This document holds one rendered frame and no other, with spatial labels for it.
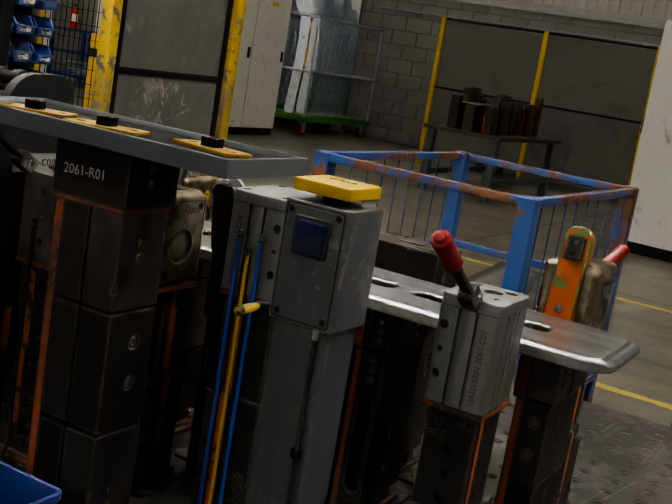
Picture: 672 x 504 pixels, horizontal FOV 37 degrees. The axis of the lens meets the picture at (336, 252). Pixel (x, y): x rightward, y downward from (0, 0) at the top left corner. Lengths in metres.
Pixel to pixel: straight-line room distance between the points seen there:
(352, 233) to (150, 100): 3.94
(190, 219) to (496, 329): 0.43
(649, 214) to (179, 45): 5.32
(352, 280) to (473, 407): 0.20
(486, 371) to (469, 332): 0.04
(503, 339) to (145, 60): 3.82
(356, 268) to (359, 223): 0.04
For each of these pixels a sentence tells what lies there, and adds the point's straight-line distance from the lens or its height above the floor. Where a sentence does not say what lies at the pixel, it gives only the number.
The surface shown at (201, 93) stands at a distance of 5.10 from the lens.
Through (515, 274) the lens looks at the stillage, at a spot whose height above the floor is 0.71.
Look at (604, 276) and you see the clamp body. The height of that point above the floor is 1.05.
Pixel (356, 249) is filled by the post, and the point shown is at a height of 1.11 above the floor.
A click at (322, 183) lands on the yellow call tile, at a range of 0.90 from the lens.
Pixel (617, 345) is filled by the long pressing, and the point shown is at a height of 1.00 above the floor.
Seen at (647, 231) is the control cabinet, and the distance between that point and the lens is 9.19.
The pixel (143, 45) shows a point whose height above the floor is 1.17.
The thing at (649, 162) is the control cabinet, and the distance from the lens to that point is 9.17.
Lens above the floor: 1.27
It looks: 11 degrees down
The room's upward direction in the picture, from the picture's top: 10 degrees clockwise
